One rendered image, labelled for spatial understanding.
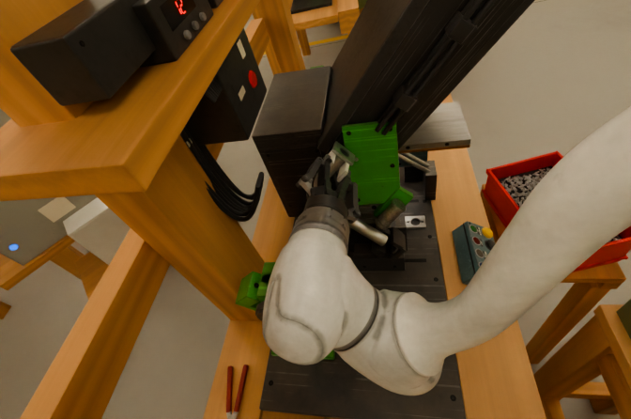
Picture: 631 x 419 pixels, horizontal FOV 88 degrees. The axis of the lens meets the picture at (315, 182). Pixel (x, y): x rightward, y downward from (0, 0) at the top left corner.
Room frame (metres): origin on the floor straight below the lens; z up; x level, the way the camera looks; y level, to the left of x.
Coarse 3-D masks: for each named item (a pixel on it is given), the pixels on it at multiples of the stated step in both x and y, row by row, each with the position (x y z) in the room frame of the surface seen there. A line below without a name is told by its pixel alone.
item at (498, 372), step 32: (448, 96) 1.02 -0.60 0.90; (448, 160) 0.70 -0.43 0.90; (448, 192) 0.58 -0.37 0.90; (448, 224) 0.48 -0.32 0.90; (480, 224) 0.45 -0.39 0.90; (448, 256) 0.39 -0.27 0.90; (448, 288) 0.31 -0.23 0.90; (480, 352) 0.16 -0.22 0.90; (512, 352) 0.15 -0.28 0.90; (480, 384) 0.11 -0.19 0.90; (512, 384) 0.10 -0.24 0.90; (480, 416) 0.07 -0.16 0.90; (512, 416) 0.05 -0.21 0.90; (544, 416) 0.04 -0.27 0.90
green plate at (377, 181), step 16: (352, 128) 0.55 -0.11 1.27; (368, 128) 0.54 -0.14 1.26; (384, 128) 0.53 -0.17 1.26; (352, 144) 0.54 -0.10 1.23; (368, 144) 0.53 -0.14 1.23; (384, 144) 0.52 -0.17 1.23; (368, 160) 0.52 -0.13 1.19; (384, 160) 0.51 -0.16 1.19; (352, 176) 0.53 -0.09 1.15; (368, 176) 0.51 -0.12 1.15; (384, 176) 0.50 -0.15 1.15; (368, 192) 0.50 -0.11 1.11; (384, 192) 0.49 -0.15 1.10
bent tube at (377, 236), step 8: (336, 144) 0.54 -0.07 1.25; (336, 152) 0.52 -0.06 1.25; (344, 152) 0.54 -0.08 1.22; (336, 160) 0.52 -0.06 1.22; (344, 160) 0.51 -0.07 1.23; (352, 160) 0.51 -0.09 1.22; (336, 168) 0.52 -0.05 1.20; (352, 224) 0.47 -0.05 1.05; (360, 224) 0.47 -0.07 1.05; (360, 232) 0.46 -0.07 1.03; (368, 232) 0.45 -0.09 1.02; (376, 232) 0.45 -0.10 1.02; (376, 240) 0.44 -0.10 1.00; (384, 240) 0.43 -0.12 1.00
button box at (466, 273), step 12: (456, 228) 0.44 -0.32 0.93; (468, 228) 0.42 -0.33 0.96; (480, 228) 0.42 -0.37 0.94; (456, 240) 0.42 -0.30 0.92; (468, 240) 0.39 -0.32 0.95; (480, 240) 0.38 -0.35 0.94; (492, 240) 0.39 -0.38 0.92; (456, 252) 0.39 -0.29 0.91; (468, 252) 0.36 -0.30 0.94; (468, 264) 0.34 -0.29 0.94; (468, 276) 0.31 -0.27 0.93
